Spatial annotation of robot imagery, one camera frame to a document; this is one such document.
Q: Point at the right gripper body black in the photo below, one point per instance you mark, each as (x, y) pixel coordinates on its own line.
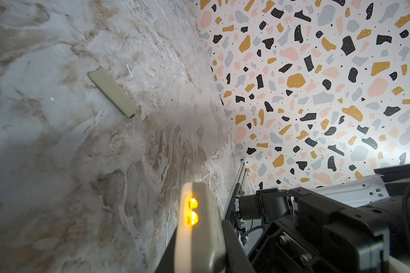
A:
(327, 236)

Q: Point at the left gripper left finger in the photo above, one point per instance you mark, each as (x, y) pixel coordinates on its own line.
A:
(166, 264)

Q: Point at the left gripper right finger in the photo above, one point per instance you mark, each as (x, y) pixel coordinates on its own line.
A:
(236, 259)

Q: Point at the white remote control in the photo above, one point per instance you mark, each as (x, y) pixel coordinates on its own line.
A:
(200, 246)

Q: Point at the beige battery compartment cover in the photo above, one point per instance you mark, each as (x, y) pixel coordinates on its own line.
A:
(114, 92)

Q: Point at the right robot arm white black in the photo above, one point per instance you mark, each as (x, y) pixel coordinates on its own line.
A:
(385, 182)

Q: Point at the aluminium mounting rail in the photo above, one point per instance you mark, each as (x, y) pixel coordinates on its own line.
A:
(241, 187)

